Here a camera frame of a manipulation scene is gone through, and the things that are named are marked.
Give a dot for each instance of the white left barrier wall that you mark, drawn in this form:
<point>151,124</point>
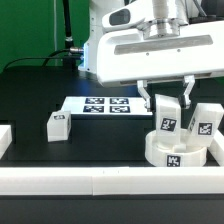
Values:
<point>5,138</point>

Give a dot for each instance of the round white stool seat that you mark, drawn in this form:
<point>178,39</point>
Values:
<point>173,156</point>

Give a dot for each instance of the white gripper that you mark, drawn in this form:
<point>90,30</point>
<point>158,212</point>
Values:
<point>154,42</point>

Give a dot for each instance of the black vertical cable post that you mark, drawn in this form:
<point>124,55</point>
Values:
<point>68,61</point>

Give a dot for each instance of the white marker base plate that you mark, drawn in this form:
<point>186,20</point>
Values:
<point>83,105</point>

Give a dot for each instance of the white barrier wall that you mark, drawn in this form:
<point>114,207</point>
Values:
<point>5,138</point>
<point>111,181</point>
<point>217,148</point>

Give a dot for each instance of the white front barrier wall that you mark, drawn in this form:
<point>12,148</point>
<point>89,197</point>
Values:
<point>111,181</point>

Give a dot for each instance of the white right barrier wall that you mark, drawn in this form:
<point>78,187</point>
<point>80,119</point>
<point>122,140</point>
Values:
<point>217,148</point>

